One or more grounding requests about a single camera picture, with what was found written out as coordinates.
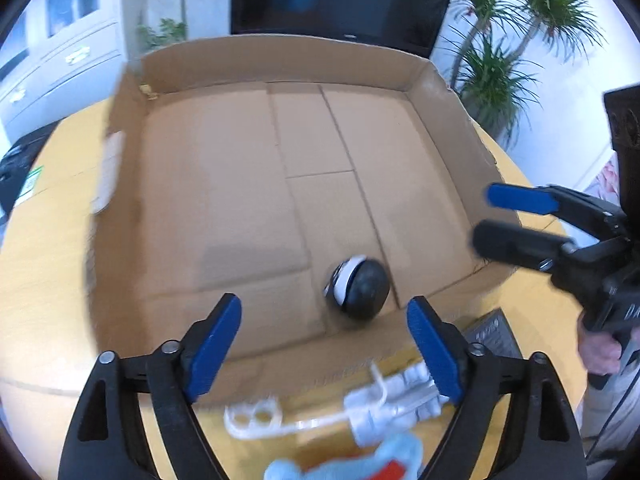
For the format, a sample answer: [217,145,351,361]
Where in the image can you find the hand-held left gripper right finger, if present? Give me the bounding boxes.
[406,296,588,480]

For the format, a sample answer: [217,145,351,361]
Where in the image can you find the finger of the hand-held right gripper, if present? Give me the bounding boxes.
[487,183,626,241]
[472,220,581,273]

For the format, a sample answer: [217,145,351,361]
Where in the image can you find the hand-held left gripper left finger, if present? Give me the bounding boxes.
[57,292,243,480]

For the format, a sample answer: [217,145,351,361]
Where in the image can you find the black printed product box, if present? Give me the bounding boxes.
[462,310,526,361]

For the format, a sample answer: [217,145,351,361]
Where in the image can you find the black round gadget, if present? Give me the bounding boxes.
[324,255,391,320]

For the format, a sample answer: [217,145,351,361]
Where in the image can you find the light blue plush toy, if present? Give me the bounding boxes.
[264,432,426,480]

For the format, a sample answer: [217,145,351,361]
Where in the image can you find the shallow cardboard box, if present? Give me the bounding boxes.
[90,34,523,406]

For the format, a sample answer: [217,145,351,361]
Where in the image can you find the person's right hand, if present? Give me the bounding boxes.
[576,312,623,376]

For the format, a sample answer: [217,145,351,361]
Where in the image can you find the white plastic toy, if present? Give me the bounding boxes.
[224,362,446,447]

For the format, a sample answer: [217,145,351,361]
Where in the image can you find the potted palm plant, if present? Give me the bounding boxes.
[442,0,606,151]

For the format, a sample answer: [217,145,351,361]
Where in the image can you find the person's beige trousers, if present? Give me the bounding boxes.
[575,372,640,480]

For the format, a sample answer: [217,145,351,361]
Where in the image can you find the green white sticker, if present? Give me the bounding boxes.
[14,165,47,207]

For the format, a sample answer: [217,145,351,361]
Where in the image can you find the black bag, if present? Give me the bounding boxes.
[0,132,56,226]

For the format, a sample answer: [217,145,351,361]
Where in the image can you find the white cabinet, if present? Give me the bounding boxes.
[0,0,126,133]

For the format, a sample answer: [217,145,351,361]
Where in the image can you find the thin leafy plant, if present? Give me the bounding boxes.
[131,0,236,53]

